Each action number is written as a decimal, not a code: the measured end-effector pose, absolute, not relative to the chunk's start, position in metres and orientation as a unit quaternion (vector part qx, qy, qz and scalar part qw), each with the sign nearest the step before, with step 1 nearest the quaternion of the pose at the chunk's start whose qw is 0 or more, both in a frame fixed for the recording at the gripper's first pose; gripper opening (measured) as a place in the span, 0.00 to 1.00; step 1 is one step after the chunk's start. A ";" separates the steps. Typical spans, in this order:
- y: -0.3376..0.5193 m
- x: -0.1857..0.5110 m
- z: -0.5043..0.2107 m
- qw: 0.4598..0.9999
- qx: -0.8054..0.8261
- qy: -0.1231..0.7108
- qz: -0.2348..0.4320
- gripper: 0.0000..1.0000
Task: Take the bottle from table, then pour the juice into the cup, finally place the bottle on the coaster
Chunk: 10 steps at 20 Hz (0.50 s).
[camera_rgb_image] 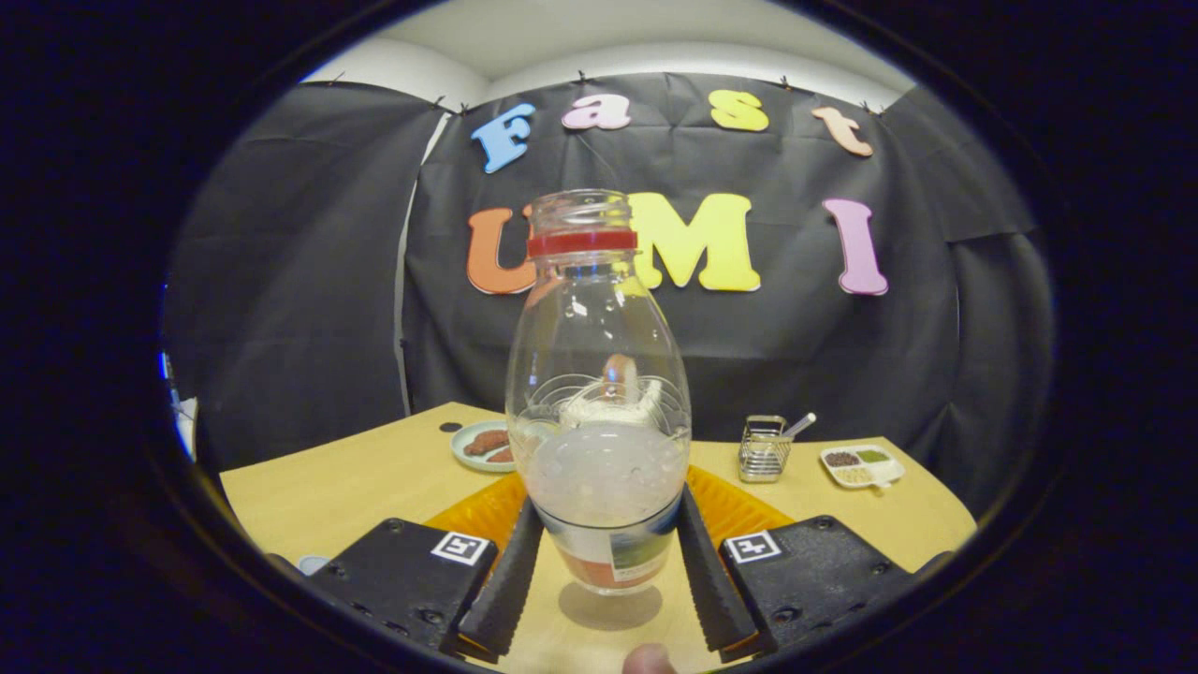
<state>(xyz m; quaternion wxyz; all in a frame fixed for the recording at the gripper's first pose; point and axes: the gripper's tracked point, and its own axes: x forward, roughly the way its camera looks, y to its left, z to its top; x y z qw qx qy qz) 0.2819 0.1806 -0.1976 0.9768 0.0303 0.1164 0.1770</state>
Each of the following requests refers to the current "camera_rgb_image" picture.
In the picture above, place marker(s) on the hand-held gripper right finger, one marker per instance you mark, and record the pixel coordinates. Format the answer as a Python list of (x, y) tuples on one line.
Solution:
[(716, 590)]

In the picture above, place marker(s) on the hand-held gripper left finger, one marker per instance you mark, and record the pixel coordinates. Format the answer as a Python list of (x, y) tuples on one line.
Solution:
[(510, 590)]

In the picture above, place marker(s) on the round brown coaster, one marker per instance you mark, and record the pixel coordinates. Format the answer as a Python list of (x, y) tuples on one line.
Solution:
[(608, 613)]

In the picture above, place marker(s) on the white cup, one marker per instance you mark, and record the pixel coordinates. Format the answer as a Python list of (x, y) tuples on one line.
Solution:
[(314, 564)]

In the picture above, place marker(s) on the clear plastic juice bottle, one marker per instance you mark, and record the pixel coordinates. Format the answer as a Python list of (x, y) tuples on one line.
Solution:
[(599, 309)]

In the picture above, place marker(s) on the brown meat piece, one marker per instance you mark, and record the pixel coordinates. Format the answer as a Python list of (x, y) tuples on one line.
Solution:
[(485, 442), (502, 456)]

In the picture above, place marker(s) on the pale green plate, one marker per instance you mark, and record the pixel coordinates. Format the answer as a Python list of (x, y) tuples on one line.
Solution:
[(463, 461)]

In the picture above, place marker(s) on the wooden table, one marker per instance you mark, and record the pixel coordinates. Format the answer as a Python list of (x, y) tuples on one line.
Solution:
[(374, 477)]

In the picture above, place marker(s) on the white divided condiment tray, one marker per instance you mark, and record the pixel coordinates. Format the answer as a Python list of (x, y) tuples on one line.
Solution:
[(861, 466)]

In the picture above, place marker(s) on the white toaster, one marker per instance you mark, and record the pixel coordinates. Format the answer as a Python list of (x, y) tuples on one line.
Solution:
[(585, 407)]

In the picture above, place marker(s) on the brown bread slice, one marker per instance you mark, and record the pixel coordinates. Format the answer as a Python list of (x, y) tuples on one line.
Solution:
[(620, 374)]

